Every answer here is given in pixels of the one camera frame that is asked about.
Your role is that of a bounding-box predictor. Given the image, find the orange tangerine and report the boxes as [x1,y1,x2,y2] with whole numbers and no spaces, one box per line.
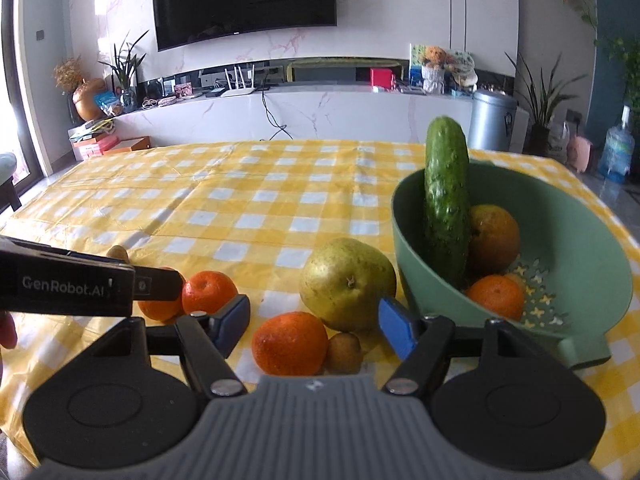
[182,271,239,314]
[252,311,329,376]
[466,275,525,322]
[136,266,186,323]

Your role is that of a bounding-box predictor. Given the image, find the yellow-green pear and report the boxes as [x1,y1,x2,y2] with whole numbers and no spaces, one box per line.
[298,237,397,333]

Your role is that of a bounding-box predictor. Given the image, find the large yellow-green citrus fruit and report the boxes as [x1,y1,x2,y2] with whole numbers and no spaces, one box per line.
[469,204,521,274]

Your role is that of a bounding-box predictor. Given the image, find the green cucumber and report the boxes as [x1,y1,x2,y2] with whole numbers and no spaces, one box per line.
[424,116,471,288]

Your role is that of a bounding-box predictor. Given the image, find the green colander bowl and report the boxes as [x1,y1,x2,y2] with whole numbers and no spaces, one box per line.
[392,160,634,370]

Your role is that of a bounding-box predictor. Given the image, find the small brown longan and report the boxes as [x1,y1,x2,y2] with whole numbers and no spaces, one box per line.
[326,333,363,375]
[106,245,130,263]

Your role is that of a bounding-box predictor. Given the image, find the yellow checkered tablecloth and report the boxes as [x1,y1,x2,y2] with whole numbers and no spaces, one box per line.
[1,141,639,479]

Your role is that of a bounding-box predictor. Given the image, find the orange cardboard box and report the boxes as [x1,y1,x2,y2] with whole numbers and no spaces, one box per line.
[105,136,151,155]

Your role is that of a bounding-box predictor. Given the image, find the brown clay vase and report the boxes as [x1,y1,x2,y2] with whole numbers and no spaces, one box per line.
[73,78,106,122]

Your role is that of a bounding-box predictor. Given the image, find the potted orchid plant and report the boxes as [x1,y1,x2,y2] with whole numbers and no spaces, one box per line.
[100,30,148,114]

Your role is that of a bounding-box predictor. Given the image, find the silver trash bin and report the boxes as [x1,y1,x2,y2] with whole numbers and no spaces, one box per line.
[468,90,518,152]

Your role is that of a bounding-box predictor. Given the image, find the white marble tv cabinet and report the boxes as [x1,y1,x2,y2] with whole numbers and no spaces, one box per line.
[112,84,531,154]

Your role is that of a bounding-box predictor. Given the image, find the pink piggy heater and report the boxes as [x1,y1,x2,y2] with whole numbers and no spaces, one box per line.
[566,136,592,174]

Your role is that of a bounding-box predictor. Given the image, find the white wifi router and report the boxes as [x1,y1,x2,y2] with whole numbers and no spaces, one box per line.
[221,65,256,98]

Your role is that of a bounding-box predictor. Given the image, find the potted green plant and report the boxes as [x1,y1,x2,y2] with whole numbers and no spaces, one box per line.
[506,53,587,156]

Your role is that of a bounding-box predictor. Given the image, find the red box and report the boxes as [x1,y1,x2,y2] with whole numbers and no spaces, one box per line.
[370,67,395,92]

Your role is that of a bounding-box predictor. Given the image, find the teddy bear toy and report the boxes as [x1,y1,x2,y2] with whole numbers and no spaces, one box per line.
[421,46,447,94]

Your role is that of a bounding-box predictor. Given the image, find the blue water jug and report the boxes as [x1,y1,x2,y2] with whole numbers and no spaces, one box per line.
[597,105,634,184]

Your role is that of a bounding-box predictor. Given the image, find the hanging ivy plant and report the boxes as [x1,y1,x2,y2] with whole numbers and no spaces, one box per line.
[594,36,639,130]

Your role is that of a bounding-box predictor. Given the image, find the black power cable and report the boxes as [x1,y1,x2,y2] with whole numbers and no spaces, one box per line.
[259,90,295,142]

